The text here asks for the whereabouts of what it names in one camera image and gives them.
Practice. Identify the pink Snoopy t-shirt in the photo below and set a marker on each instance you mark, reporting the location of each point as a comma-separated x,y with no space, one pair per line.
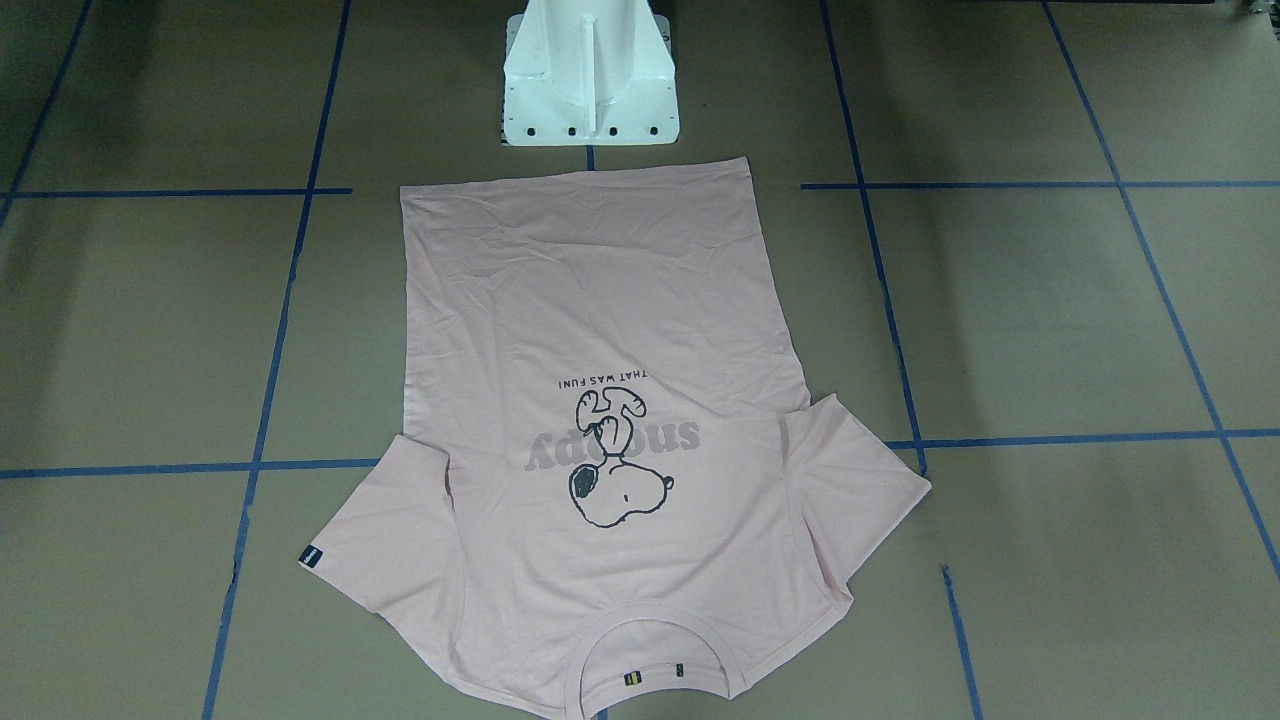
611,478

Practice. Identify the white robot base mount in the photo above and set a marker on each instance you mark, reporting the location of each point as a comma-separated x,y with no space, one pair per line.
582,73

